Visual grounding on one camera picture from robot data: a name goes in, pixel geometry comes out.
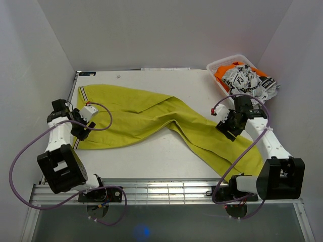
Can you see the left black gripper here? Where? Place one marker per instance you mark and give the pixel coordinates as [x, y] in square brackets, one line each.
[81, 134]

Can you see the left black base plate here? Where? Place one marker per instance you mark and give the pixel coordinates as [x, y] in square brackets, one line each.
[111, 194]

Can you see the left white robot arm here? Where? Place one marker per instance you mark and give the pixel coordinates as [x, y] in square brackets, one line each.
[60, 164]

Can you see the aluminium rail frame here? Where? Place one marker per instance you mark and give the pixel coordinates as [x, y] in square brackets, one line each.
[161, 170]

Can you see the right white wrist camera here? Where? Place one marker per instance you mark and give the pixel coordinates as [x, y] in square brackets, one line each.
[220, 113]

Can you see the yellow-green trousers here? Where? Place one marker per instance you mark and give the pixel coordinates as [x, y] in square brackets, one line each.
[128, 116]

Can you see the orange garment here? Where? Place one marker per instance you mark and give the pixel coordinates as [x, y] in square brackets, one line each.
[239, 76]

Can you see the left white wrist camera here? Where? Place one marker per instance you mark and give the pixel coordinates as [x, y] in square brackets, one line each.
[88, 112]

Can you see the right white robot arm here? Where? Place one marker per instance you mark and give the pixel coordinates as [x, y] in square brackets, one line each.
[281, 174]

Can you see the blue label sticker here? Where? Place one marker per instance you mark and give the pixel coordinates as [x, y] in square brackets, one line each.
[87, 74]

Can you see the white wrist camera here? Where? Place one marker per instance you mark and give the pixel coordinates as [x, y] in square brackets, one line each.
[88, 112]
[220, 113]

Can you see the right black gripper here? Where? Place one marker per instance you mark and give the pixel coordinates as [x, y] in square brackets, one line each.
[224, 127]

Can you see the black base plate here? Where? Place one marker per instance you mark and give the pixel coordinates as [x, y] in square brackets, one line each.
[111, 194]
[226, 194]

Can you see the newspaper print garment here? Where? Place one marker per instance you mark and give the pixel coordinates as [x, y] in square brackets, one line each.
[267, 89]

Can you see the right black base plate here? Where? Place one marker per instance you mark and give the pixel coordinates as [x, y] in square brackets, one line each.
[226, 194]

